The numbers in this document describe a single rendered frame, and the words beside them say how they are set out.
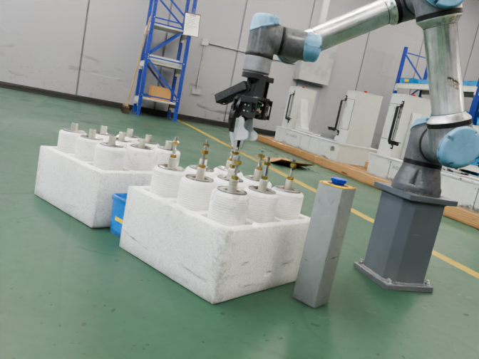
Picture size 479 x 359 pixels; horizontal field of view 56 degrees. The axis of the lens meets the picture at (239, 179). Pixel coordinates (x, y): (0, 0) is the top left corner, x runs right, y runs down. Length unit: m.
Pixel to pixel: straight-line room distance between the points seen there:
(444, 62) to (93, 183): 1.06
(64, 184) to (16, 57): 6.03
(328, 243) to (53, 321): 0.63
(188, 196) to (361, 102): 3.65
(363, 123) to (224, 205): 3.72
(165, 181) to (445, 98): 0.79
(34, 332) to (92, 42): 6.77
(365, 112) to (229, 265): 3.77
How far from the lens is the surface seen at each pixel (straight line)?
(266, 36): 1.23
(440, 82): 1.36
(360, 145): 4.74
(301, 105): 5.88
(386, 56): 9.24
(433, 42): 1.36
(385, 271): 1.51
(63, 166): 1.62
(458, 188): 3.38
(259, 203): 1.16
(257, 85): 1.22
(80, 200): 1.53
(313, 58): 1.26
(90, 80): 7.51
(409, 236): 1.48
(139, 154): 1.55
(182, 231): 1.13
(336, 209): 1.13
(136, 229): 1.28
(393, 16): 1.46
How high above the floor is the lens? 0.46
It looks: 9 degrees down
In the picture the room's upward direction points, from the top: 11 degrees clockwise
